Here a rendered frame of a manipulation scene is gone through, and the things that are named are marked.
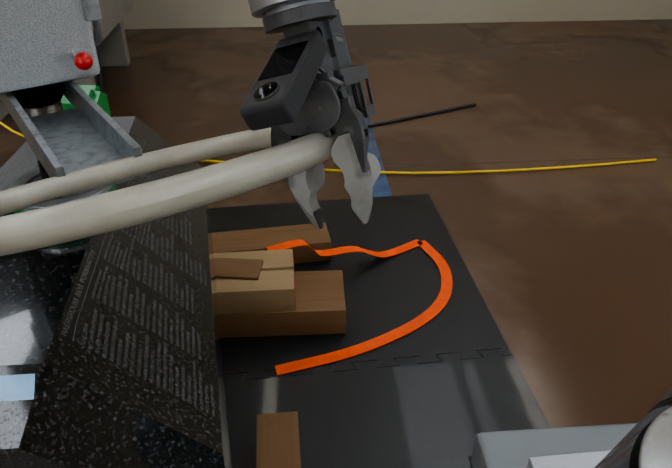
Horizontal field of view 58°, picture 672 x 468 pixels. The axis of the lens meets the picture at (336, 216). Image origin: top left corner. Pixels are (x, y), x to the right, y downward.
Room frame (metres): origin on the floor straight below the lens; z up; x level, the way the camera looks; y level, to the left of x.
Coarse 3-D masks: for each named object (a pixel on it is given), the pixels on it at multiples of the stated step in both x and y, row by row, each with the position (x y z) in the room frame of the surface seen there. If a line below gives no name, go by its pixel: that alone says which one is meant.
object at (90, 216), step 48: (192, 144) 0.82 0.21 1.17; (240, 144) 0.80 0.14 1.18; (288, 144) 0.49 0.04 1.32; (0, 192) 0.67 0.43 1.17; (48, 192) 0.71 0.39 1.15; (144, 192) 0.40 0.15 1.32; (192, 192) 0.41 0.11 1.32; (240, 192) 0.43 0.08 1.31; (0, 240) 0.37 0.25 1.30; (48, 240) 0.38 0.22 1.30
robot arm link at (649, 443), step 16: (656, 416) 0.34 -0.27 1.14; (640, 432) 0.29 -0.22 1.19; (656, 432) 0.28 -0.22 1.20; (624, 448) 0.29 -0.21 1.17; (640, 448) 0.27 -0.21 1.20; (656, 448) 0.26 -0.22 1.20; (608, 464) 0.29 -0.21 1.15; (624, 464) 0.27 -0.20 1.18; (640, 464) 0.26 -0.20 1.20; (656, 464) 0.25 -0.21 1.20
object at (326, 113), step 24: (264, 24) 0.58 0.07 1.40; (288, 24) 0.56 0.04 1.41; (312, 24) 0.58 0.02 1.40; (336, 24) 0.62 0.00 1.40; (336, 48) 0.60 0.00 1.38; (336, 72) 0.55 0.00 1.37; (360, 72) 0.59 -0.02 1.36; (312, 96) 0.54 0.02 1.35; (336, 96) 0.53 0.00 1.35; (360, 96) 0.59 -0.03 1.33; (312, 120) 0.53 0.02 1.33; (336, 120) 0.52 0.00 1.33
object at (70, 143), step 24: (0, 96) 1.15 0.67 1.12; (72, 96) 1.11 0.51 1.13; (24, 120) 0.92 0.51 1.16; (48, 120) 1.03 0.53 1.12; (72, 120) 1.03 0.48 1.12; (96, 120) 0.97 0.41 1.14; (48, 144) 0.92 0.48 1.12; (72, 144) 0.92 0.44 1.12; (96, 144) 0.92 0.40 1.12; (120, 144) 0.86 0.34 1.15; (48, 168) 0.79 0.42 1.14; (72, 168) 0.83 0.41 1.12
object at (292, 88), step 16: (288, 48) 0.55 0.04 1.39; (304, 48) 0.54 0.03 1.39; (320, 48) 0.56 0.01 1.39; (272, 64) 0.54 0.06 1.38; (288, 64) 0.52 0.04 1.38; (304, 64) 0.52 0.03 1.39; (320, 64) 0.55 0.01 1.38; (256, 80) 0.52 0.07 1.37; (272, 80) 0.51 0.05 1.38; (288, 80) 0.49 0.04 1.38; (304, 80) 0.51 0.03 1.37; (256, 96) 0.48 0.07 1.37; (272, 96) 0.48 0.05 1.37; (288, 96) 0.47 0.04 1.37; (304, 96) 0.50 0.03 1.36; (240, 112) 0.48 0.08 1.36; (256, 112) 0.47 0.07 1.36; (272, 112) 0.47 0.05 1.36; (288, 112) 0.47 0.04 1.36; (256, 128) 0.48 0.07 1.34
